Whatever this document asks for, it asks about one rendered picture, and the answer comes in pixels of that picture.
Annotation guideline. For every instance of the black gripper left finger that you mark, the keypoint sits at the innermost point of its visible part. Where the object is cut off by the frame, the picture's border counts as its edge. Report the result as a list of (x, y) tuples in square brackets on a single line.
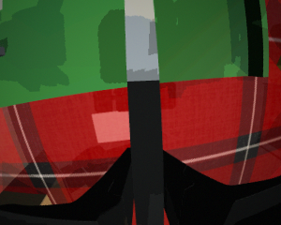
[(108, 202)]

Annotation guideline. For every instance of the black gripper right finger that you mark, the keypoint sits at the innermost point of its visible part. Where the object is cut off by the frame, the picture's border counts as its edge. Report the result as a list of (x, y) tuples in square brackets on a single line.
[(191, 198)]

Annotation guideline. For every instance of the green flat mat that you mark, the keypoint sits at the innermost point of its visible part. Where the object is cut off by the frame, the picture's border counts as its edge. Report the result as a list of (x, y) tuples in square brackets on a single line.
[(57, 48)]

